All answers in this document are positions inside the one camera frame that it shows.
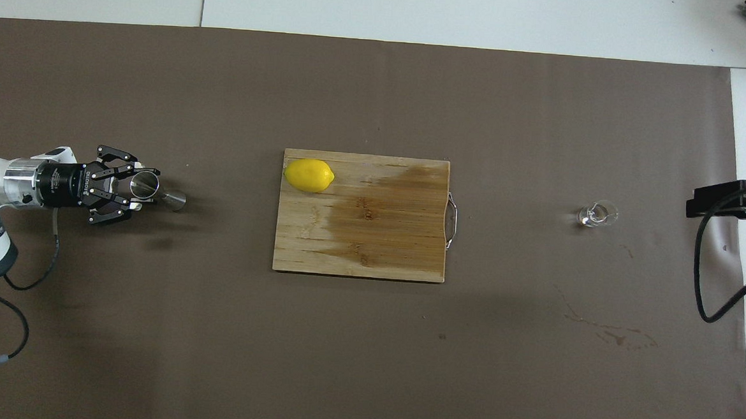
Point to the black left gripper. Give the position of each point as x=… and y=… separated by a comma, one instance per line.
x=68, y=186

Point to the steel double jigger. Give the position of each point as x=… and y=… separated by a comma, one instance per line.
x=146, y=183

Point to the small clear glass cup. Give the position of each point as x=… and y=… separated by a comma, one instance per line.
x=597, y=215

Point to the yellow lemon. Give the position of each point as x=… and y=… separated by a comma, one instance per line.
x=309, y=175

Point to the wooden cutting board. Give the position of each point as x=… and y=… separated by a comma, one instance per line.
x=359, y=234

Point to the brown table mat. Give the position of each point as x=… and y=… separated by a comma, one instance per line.
x=365, y=362

